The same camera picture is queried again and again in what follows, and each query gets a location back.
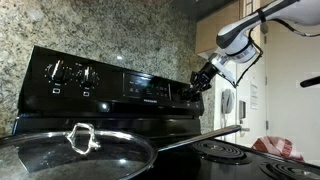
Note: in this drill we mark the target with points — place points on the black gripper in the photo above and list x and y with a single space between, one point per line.
208 72

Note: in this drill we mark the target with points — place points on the white door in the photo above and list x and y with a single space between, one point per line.
260 126

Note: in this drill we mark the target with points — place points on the steel frying pan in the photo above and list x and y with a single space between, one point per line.
203 136

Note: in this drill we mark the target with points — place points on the light wood wall cabinet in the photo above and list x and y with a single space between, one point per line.
213 30

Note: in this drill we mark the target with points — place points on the metal door lever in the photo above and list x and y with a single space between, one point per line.
244 129

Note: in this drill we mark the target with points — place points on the large black stove knob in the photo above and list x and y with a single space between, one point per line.
58 71
87 76

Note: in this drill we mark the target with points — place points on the metal door closer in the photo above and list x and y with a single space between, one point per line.
265 28

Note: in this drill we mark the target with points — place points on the stove digital display window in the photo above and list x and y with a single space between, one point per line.
146 86

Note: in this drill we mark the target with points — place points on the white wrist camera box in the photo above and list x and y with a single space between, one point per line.
228 71

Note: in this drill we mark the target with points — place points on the black electric stove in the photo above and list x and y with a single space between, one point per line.
106 83

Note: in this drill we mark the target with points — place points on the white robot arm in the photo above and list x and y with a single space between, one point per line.
238 46

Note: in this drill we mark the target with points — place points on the grey door lock plate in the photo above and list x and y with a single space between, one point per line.
242 110

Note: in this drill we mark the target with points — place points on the white paper notice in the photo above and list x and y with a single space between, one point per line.
254 95

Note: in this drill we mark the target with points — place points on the grey wall phone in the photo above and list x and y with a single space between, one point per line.
228 100

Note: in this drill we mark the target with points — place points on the black coil burner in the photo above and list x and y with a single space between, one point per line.
218 151
290 171

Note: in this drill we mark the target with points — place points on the glass pan lid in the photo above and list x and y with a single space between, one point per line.
43 153

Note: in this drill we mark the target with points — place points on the black bar object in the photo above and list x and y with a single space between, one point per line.
310 82

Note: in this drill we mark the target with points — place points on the red white checkered cloth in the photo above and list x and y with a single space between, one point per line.
276 146

